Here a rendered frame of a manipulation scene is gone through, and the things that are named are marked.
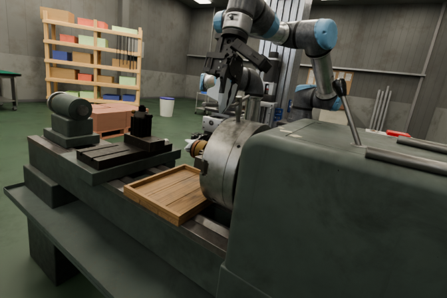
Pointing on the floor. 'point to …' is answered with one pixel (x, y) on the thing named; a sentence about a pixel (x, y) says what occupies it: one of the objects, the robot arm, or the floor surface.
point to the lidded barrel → (166, 106)
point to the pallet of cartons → (112, 118)
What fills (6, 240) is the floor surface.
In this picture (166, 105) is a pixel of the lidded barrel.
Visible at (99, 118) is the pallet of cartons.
